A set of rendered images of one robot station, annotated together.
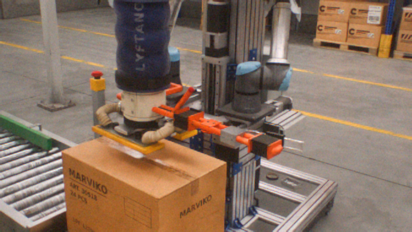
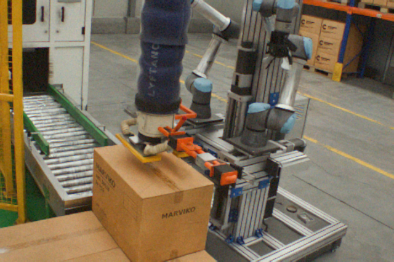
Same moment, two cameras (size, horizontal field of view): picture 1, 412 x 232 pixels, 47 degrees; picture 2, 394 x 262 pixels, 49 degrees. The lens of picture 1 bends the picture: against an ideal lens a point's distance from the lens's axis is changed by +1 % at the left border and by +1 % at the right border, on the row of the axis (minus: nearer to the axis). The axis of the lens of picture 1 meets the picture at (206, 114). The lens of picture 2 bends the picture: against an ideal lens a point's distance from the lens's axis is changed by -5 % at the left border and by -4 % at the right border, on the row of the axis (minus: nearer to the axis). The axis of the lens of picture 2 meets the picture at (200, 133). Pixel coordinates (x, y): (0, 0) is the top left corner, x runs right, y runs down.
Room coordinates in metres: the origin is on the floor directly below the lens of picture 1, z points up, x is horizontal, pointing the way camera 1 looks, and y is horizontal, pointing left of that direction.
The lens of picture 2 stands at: (-0.19, -0.49, 1.95)
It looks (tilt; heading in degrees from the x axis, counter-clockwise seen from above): 21 degrees down; 14
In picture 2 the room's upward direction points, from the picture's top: 7 degrees clockwise
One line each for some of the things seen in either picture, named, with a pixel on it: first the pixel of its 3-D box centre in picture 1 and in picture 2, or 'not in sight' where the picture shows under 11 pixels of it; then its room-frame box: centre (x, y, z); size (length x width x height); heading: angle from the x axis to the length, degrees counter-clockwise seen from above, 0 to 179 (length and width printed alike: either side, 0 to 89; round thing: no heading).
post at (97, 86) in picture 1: (101, 152); not in sight; (2.79, 0.68, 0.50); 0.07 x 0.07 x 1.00; 51
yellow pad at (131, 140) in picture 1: (126, 133); (136, 143); (1.74, 0.32, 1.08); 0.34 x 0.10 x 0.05; 49
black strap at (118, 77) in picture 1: (144, 75); (158, 100); (1.81, 0.26, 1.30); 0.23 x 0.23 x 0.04
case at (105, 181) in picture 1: (143, 197); (147, 198); (1.81, 0.27, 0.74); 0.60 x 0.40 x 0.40; 51
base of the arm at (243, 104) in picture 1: (246, 99); (254, 134); (2.19, -0.20, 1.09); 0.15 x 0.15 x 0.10
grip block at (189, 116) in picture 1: (188, 118); (180, 141); (1.64, 0.07, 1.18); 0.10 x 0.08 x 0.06; 139
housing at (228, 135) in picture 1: (233, 135); (205, 161); (1.50, -0.10, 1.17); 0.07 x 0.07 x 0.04; 49
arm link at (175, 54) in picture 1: (168, 59); (202, 90); (2.48, 0.22, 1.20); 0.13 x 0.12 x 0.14; 37
